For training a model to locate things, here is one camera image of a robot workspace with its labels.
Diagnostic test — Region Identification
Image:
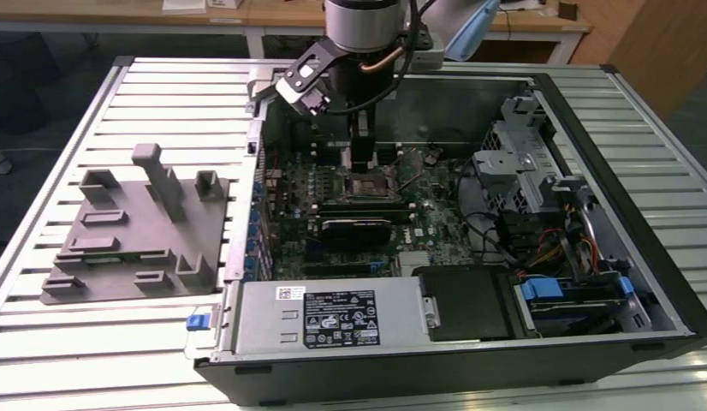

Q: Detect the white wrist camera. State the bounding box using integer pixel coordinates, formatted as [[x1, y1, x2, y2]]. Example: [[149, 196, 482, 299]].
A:
[[273, 40, 337, 117]]

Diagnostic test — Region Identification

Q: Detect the silver metal drive cage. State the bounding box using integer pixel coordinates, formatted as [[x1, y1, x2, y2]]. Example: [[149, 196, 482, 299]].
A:
[[470, 96, 567, 215]]

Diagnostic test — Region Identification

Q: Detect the silver power supply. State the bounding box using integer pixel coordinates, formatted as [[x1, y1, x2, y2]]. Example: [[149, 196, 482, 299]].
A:
[[229, 276, 432, 356]]

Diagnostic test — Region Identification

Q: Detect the grey parts rack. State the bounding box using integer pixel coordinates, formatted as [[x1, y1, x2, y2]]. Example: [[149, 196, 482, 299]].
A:
[[37, 143, 232, 306]]

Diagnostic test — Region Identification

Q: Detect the wooden desk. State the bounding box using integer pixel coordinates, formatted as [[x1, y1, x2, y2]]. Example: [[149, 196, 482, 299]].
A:
[[0, 0, 593, 65]]

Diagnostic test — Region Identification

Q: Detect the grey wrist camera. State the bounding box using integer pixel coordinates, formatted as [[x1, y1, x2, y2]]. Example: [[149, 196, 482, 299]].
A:
[[409, 42, 446, 72]]

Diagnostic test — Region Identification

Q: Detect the black RAM slot bank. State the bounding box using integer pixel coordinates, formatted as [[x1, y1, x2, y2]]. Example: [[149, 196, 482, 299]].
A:
[[309, 140, 405, 166], [314, 201, 417, 222]]

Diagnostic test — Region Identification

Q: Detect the coloured wire bundle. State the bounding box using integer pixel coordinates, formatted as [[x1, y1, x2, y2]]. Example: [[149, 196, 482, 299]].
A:
[[515, 205, 603, 277]]

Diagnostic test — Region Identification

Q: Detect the black plastic fan shroud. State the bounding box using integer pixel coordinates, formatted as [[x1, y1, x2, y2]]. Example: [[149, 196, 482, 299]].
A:
[[412, 265, 528, 343]]

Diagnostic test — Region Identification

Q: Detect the CPU socket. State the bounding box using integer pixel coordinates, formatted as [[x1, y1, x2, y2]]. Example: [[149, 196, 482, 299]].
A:
[[340, 167, 401, 204]]

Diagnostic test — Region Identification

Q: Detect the green motherboard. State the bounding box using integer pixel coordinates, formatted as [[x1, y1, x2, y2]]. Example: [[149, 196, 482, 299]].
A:
[[258, 143, 505, 279]]

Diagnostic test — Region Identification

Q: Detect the wooden cabinet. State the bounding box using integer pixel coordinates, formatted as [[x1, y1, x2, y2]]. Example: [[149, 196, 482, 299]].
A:
[[568, 0, 707, 119]]

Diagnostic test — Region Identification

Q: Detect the black graphics card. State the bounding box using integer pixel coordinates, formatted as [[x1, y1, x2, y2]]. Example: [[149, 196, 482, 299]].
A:
[[321, 217, 393, 250]]

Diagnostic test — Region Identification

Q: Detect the blue disk carrier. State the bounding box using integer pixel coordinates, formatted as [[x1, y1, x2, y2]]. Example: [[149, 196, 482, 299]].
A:
[[520, 277, 567, 304]]

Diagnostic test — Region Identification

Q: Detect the copper coloured cable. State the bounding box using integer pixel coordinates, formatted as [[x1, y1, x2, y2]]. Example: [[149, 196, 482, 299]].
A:
[[358, 47, 401, 73]]

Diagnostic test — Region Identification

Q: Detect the black expansion slot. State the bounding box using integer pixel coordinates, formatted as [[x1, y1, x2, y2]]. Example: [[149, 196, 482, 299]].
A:
[[301, 261, 384, 277]]

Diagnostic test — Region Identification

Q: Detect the small silver heatsink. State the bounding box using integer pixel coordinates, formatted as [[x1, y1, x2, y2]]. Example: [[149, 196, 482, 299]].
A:
[[397, 251, 433, 273]]

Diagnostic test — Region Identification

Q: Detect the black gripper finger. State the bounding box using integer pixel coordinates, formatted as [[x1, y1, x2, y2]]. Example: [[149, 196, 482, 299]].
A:
[[350, 110, 380, 176]]

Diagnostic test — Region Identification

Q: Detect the black camera cable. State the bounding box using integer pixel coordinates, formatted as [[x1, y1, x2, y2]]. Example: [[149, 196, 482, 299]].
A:
[[394, 0, 440, 93]]

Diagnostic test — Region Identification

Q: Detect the thin metal locking lever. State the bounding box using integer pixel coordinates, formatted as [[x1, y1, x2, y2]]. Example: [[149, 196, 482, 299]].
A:
[[398, 167, 432, 190]]

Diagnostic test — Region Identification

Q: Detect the black open PC case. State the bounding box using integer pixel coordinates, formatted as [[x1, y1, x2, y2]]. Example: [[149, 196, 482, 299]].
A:
[[184, 63, 707, 408]]

